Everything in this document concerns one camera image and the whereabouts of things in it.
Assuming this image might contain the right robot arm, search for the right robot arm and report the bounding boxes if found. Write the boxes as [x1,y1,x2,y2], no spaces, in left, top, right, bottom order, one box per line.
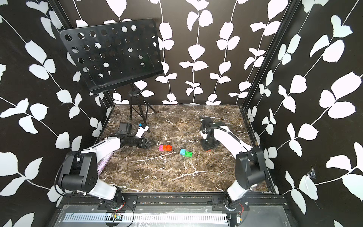
[199,117,268,203]

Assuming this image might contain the orange lego brick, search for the orange lego brick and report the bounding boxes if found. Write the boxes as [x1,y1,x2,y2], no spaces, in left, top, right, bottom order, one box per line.
[163,145,173,151]

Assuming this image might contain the black perforated music stand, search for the black perforated music stand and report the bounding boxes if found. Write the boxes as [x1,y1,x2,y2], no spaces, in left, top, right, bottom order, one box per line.
[60,19,164,123]

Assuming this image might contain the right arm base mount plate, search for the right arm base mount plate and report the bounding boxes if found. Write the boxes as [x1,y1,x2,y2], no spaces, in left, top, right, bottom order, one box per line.
[207,194,250,213]

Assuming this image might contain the pink glitter tube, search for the pink glitter tube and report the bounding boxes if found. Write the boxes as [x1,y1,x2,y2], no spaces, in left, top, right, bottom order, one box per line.
[97,152,114,176]

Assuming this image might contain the green lego brick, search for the green lego brick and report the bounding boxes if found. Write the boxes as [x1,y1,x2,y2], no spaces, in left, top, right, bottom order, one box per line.
[184,151,193,158]

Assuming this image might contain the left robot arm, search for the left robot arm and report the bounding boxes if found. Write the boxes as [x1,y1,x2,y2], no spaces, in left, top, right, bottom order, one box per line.
[55,135,156,203]

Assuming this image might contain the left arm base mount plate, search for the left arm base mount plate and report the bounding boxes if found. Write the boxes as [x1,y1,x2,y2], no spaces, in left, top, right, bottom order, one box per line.
[97,194,138,212]

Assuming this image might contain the white perforated cable duct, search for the white perforated cable duct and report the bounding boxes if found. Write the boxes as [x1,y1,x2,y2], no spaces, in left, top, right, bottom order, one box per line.
[61,213,228,225]

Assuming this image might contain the blue lego brick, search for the blue lego brick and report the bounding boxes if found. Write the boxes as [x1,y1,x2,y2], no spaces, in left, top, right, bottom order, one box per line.
[180,149,186,156]

